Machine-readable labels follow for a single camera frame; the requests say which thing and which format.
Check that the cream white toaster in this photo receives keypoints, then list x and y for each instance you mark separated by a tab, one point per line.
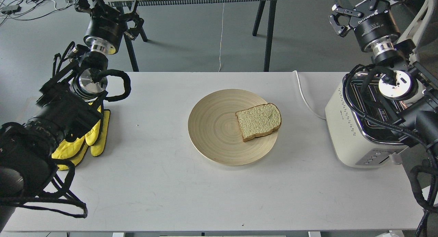
357	142

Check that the round wooden plate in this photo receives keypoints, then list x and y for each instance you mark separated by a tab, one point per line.
214	129

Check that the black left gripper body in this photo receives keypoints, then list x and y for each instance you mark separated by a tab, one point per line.
106	28

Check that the slice of bread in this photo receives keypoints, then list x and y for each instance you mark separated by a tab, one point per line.
258	121

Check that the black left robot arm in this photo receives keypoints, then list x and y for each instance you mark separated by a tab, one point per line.
81	81

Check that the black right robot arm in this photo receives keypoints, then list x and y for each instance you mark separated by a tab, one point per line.
409	94

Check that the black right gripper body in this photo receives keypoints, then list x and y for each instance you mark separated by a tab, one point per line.
375	23

